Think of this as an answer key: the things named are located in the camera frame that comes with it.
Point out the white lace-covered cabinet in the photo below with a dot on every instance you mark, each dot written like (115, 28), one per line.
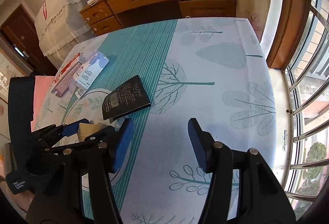
(60, 27)

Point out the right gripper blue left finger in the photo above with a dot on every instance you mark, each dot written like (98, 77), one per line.
(120, 144)

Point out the dark wooden door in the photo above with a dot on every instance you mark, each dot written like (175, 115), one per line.
(19, 29)

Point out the black small box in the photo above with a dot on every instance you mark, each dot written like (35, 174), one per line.
(128, 98)

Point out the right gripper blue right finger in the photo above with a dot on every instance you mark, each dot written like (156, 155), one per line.
(202, 143)

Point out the tree-print tablecloth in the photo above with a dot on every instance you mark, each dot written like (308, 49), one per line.
(211, 69)

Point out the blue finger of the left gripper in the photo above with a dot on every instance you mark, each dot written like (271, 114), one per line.
(69, 129)
(89, 143)

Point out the pink strawberry box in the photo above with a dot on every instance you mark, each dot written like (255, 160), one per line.
(61, 82)

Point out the purple white carton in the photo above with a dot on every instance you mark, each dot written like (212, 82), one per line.
(88, 72)

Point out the window metal grille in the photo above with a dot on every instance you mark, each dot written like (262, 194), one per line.
(307, 76)

